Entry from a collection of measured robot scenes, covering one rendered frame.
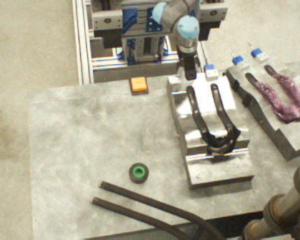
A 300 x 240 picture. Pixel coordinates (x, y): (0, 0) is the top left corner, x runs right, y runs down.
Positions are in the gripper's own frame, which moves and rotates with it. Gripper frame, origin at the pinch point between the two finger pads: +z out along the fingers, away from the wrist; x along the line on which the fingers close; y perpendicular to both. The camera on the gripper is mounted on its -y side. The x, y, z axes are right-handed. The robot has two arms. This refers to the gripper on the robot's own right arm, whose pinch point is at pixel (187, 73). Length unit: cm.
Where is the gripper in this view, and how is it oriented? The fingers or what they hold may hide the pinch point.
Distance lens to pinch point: 185.6
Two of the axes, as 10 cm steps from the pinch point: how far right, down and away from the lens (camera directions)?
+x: -9.8, 1.8, -0.1
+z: 0.6, 3.5, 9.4
